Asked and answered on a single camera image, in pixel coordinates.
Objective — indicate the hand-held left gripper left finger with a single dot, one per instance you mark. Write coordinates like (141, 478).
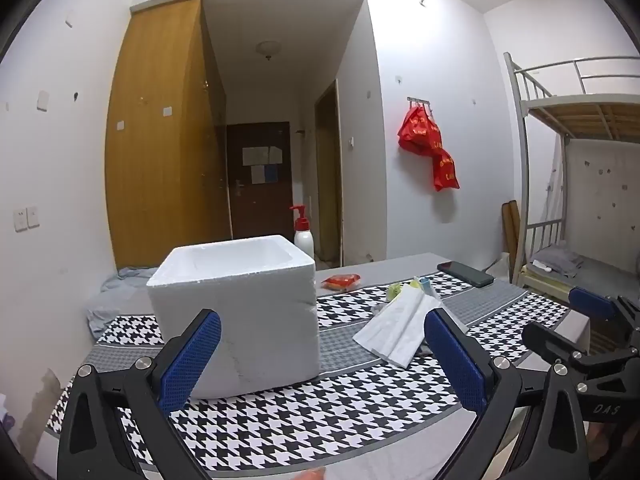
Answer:
(192, 355)

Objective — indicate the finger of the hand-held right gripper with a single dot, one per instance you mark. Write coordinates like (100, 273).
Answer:
(607, 390)
(592, 302)

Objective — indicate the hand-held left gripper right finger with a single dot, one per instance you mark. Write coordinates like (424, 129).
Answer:
(452, 360)

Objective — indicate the white plastic packet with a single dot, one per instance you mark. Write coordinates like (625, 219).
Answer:
(400, 327)

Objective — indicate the white foam box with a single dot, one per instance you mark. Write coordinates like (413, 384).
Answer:
(260, 320)

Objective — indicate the grey bedding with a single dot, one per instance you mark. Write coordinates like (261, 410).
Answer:
(557, 260)

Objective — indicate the blue spray bottle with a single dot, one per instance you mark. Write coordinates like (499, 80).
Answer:
(424, 285)

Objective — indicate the black phone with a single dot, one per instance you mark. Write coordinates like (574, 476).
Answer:
(465, 274)

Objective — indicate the pale blue cloth pile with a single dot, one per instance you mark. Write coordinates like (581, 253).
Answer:
(117, 300)

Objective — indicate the white plastic bag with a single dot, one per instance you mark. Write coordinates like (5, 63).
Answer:
(500, 267)

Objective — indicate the wooden board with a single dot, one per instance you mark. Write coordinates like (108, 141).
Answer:
(515, 240)
(507, 225)

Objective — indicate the houndstooth tablecloth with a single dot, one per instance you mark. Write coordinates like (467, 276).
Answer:
(310, 420)

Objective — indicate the red snack packet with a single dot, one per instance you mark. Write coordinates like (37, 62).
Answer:
(341, 282)

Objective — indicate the white red-pump lotion bottle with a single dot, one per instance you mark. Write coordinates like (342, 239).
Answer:
(303, 242)

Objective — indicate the dark brown door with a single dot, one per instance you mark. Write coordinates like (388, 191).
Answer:
(260, 200)

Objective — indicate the metal bunk bed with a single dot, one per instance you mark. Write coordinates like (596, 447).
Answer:
(595, 115)

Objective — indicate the red plastic bag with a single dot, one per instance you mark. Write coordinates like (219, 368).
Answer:
(444, 170)
(419, 130)

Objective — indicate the blue door notice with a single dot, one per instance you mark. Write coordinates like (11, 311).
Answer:
(270, 175)

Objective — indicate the wooden wardrobe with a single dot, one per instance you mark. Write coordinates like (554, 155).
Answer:
(160, 150)

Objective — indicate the white door notice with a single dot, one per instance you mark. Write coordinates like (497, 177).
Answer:
(260, 155)

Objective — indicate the wooden side doorway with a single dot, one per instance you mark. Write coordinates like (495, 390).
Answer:
(327, 185)

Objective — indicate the ceiling lamp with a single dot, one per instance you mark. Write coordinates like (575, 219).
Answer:
(269, 50)

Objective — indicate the white wall switch plate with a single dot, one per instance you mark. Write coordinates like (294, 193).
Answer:
(33, 216)

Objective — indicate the white wall socket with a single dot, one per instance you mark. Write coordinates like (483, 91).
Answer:
(21, 220)

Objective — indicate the metal wall hook rack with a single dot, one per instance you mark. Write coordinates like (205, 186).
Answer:
(419, 101)

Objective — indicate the white wall box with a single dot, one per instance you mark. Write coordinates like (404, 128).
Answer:
(42, 101)

